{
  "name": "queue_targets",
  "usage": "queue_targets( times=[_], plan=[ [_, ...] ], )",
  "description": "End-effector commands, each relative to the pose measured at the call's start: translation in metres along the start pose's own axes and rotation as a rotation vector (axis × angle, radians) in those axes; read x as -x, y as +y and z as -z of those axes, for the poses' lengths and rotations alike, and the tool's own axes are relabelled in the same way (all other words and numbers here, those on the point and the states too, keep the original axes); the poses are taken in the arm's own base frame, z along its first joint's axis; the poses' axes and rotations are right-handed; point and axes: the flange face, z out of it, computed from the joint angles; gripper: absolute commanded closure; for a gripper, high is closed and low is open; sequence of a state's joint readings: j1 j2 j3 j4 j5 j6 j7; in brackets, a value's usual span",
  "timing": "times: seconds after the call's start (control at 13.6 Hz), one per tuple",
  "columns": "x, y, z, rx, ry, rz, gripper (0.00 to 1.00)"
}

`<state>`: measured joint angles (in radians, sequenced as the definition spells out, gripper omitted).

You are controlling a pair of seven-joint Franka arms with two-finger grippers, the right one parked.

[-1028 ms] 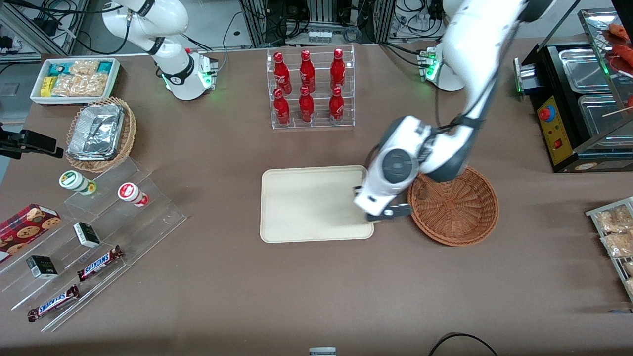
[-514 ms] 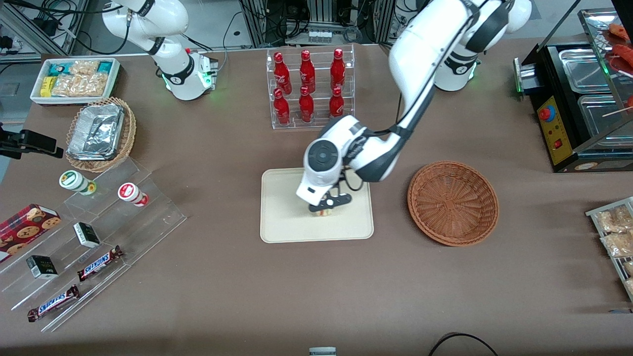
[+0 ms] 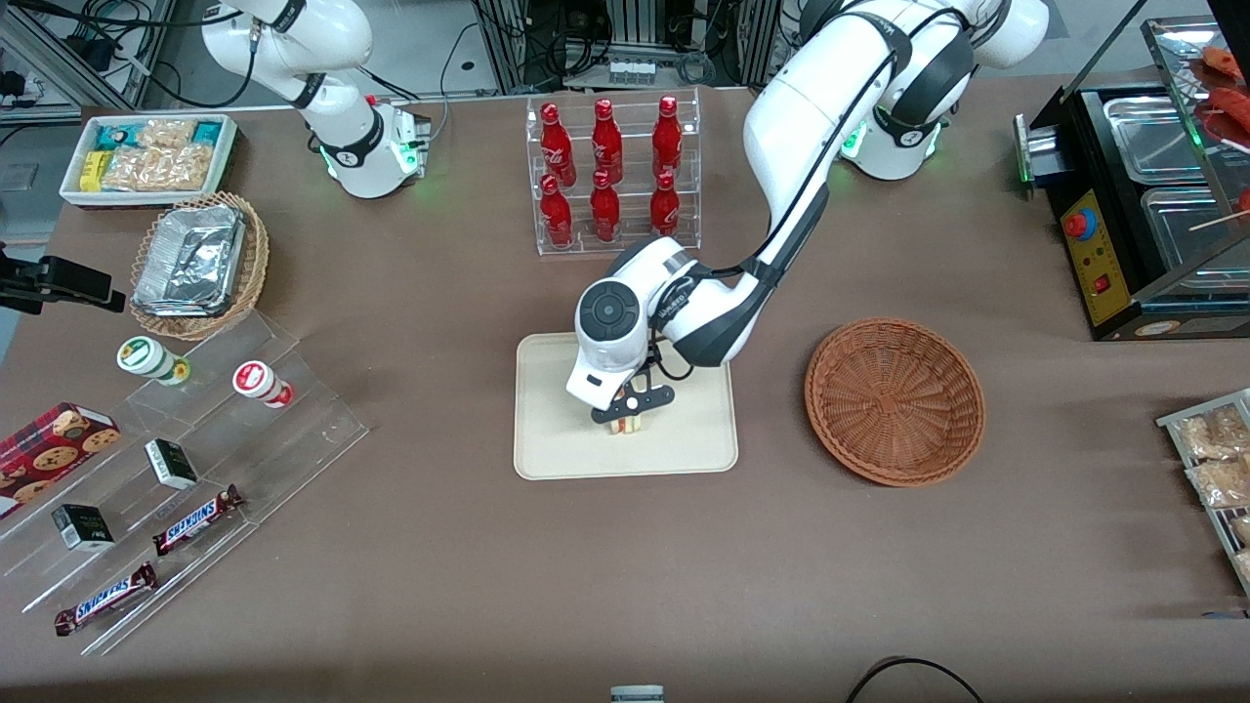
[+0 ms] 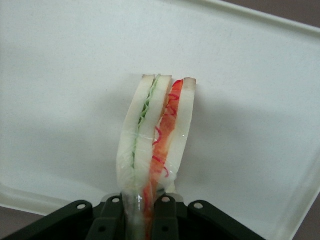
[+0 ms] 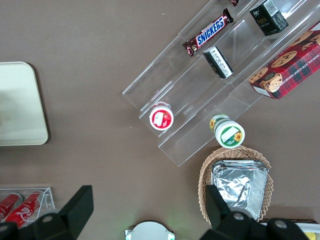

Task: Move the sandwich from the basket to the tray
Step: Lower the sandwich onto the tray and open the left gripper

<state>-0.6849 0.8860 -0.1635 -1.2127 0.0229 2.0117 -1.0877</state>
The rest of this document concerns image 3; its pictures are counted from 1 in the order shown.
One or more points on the plastic sandwich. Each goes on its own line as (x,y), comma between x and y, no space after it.
(625,426)

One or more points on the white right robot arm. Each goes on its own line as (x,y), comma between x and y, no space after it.
(332,39)

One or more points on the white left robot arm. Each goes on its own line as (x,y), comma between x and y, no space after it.
(791,107)

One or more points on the cream rectangular serving tray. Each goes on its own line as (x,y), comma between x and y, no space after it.
(684,439)

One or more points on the round brown wicker basket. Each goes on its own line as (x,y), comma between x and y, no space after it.
(894,400)

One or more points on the light wicker basket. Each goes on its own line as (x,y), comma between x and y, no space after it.
(256,264)

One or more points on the clear acrylic bottle rack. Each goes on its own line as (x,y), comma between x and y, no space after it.
(635,244)

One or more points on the red cola bottle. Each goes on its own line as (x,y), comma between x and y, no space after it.
(665,205)
(604,207)
(667,137)
(557,213)
(558,146)
(607,142)

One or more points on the small grey box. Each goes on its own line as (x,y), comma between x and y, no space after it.
(637,694)

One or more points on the grey power strip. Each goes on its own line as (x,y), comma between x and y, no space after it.
(632,70)

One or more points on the clear acrylic stepped shelf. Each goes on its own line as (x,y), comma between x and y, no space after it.
(293,430)

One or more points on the red lidded white cup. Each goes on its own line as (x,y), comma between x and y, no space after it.
(256,379)

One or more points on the snickers chocolate bar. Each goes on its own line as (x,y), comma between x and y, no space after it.
(103,599)
(195,520)

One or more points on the small black carton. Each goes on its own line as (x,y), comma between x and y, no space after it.
(171,464)
(83,527)

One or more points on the stack of foil trays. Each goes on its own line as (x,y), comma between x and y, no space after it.
(190,259)

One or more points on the black food warmer yellow panel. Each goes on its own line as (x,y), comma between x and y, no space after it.
(1099,264)

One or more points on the green lidded white cup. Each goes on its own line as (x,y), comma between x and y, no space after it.
(142,356)

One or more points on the teal snack pack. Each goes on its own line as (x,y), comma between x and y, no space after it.
(207,132)
(117,135)

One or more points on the clear bag of snacks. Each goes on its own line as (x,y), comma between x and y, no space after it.
(166,132)
(156,171)

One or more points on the grey snack display rack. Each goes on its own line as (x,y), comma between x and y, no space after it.
(1172,420)

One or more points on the steel warmer pan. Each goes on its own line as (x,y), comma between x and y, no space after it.
(1152,137)
(1182,234)

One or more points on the red cookie box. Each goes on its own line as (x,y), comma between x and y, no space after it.
(49,449)

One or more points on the yellow snack pack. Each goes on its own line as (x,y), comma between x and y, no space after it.
(94,171)

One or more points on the white snack bin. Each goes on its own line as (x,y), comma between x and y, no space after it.
(73,190)

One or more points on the red sausage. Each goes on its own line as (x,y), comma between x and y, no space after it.
(1232,105)
(1226,61)

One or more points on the black mount bracket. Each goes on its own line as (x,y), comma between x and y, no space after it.
(59,278)

